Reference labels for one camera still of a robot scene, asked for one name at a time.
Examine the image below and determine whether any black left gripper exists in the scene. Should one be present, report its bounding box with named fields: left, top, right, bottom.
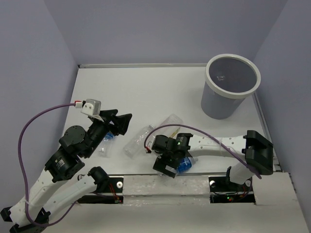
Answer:
left=85, top=108, right=134, bottom=157

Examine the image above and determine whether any blue label bottle white cap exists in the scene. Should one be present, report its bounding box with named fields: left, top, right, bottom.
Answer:
left=157, top=156, right=199, bottom=178

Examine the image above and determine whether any small blue label bottle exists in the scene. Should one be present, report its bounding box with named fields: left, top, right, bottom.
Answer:
left=97, top=133, right=114, bottom=158

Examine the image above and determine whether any clear slim bottle blue cap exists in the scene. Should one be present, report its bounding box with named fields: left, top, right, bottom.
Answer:
left=216, top=73, right=226, bottom=82

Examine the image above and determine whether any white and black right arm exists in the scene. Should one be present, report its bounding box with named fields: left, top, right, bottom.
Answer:
left=151, top=130, right=274, bottom=190

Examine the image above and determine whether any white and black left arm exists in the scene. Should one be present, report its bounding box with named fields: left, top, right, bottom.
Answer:
left=0, top=109, right=132, bottom=233

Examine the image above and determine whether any grey bin with white rim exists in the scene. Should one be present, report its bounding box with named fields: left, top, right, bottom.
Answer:
left=201, top=54, right=261, bottom=119

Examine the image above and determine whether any white foam strip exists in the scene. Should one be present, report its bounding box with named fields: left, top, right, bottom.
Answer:
left=122, top=175, right=210, bottom=206

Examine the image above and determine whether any crushed clear bottle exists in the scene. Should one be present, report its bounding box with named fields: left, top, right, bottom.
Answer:
left=123, top=125, right=154, bottom=158

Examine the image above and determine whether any large ribbed clear bottle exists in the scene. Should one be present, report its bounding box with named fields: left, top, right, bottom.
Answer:
left=146, top=114, right=183, bottom=149

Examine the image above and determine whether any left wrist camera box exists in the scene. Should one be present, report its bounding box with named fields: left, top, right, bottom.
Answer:
left=74, top=99, right=101, bottom=116

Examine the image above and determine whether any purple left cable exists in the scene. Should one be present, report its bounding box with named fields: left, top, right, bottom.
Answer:
left=18, top=103, right=81, bottom=225

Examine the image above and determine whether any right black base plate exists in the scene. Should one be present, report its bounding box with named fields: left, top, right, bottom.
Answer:
left=209, top=176, right=256, bottom=204

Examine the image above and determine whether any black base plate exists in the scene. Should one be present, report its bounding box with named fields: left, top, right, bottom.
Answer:
left=77, top=175, right=124, bottom=204
left=209, top=176, right=256, bottom=204

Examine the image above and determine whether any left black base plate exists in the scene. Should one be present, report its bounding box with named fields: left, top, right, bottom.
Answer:
left=77, top=175, right=124, bottom=204

